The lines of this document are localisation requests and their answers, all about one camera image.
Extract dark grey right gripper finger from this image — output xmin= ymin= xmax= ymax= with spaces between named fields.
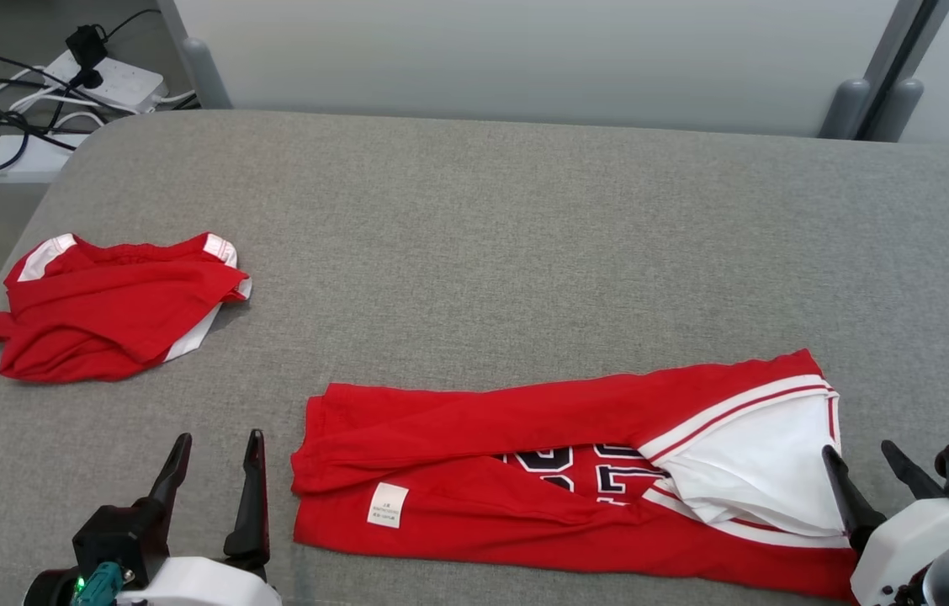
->
xmin=880 ymin=440 xmax=946 ymax=502
xmin=821 ymin=446 xmax=888 ymax=552

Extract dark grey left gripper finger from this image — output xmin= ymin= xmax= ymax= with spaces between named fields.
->
xmin=224 ymin=429 xmax=271 ymax=563
xmin=148 ymin=433 xmax=194 ymax=510

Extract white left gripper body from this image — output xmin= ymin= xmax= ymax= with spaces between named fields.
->
xmin=24 ymin=555 xmax=282 ymax=606

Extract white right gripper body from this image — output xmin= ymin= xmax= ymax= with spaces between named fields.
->
xmin=851 ymin=501 xmax=949 ymax=606

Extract red shorts with white stripes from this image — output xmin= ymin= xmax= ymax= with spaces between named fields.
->
xmin=0 ymin=231 xmax=252 ymax=384

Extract red white jersey shirt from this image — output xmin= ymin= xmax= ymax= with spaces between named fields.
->
xmin=289 ymin=349 xmax=858 ymax=603

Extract white power strip with plug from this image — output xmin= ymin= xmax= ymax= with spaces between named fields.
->
xmin=41 ymin=49 xmax=169 ymax=115

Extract black power adapter plug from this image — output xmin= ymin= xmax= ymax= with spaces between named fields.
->
xmin=65 ymin=25 xmax=110 ymax=90

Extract teal left camera connector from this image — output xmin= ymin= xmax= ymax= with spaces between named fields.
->
xmin=75 ymin=562 xmax=124 ymax=606

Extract grey partition frame post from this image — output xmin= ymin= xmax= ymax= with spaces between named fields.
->
xmin=862 ymin=0 xmax=949 ymax=142
xmin=818 ymin=0 xmax=925 ymax=141

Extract white power strip cable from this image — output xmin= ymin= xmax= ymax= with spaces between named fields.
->
xmin=146 ymin=88 xmax=199 ymax=112

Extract grey partition post with foot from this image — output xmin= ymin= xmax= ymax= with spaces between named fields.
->
xmin=156 ymin=0 xmax=233 ymax=110

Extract thin black adapter cable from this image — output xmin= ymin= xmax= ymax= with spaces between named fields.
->
xmin=100 ymin=7 xmax=164 ymax=43

